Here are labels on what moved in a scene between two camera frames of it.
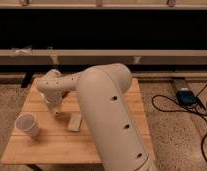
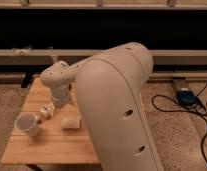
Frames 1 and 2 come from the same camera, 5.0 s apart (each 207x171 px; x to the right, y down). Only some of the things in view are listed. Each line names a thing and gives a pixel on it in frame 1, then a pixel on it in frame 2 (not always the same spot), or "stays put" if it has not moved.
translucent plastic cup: x=27 y=122 stays put
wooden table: x=63 y=139 stays put
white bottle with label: x=56 y=111 to x=47 y=110
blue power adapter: x=186 y=97 stays put
